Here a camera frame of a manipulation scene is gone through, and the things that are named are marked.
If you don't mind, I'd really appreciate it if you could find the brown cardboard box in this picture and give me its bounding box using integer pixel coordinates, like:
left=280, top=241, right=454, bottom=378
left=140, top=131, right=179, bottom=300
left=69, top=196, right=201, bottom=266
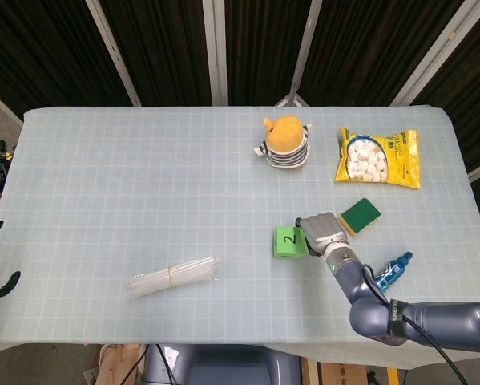
left=317, top=360, right=369, bottom=385

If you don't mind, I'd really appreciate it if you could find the yellow plush toy striped shirt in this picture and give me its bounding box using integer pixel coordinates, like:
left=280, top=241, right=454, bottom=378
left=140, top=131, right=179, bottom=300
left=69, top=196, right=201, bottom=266
left=253, top=115, right=315, bottom=170

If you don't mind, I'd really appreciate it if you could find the blue-grey robot torso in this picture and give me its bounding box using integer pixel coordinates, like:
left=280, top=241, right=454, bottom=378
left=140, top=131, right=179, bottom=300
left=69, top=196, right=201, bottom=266
left=143, top=343, right=303, bottom=385

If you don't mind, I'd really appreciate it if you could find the white partition frame post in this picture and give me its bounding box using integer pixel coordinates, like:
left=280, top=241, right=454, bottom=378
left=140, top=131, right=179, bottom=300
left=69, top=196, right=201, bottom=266
left=85, top=0, right=143, bottom=107
left=289, top=0, right=325, bottom=95
left=202, top=0, right=229, bottom=107
left=390, top=0, right=479, bottom=107

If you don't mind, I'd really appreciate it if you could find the grey stand base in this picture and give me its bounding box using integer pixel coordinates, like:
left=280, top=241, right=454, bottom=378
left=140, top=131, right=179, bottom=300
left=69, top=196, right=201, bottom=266
left=274, top=91, right=309, bottom=108

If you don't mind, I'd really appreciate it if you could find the light wooden frame piece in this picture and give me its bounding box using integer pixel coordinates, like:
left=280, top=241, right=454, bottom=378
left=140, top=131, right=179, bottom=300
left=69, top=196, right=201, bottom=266
left=99, top=343, right=147, bottom=385

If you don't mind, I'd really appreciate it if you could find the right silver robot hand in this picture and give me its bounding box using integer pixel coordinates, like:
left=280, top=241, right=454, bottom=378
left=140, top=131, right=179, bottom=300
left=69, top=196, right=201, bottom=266
left=294, top=212, right=351, bottom=257

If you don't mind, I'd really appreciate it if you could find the blue spray bottle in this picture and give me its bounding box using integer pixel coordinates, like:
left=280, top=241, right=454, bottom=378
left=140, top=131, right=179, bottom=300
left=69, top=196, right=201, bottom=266
left=373, top=251, right=415, bottom=293

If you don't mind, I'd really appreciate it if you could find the green numbered foam cube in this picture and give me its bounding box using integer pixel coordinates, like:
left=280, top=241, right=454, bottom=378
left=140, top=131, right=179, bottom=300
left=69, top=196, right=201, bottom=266
left=272, top=225, right=307, bottom=260

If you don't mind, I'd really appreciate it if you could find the pale blue grid tablecloth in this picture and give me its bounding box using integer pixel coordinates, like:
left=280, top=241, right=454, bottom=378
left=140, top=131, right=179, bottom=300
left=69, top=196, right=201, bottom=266
left=0, top=104, right=480, bottom=356

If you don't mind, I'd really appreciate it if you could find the black lettered velcro strap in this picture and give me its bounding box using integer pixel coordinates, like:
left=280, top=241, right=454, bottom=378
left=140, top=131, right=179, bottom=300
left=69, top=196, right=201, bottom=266
left=385, top=298, right=409, bottom=346

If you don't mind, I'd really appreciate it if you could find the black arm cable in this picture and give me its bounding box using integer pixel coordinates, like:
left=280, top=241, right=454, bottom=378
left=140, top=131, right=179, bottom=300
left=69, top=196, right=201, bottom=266
left=359, top=262, right=471, bottom=385

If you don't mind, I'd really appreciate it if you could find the bundle of clear wrapped straws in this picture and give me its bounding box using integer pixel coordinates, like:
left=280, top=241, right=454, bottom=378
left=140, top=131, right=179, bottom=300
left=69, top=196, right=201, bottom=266
left=125, top=254, right=221, bottom=298

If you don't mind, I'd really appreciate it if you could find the green and yellow sponge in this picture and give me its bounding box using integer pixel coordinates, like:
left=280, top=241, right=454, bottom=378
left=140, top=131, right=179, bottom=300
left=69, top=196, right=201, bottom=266
left=337, top=197, right=382, bottom=237

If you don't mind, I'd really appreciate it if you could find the yellow marshmallow bag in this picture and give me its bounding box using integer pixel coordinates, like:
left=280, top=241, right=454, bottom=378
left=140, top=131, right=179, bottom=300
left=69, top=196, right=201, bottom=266
left=334, top=127, right=422, bottom=190

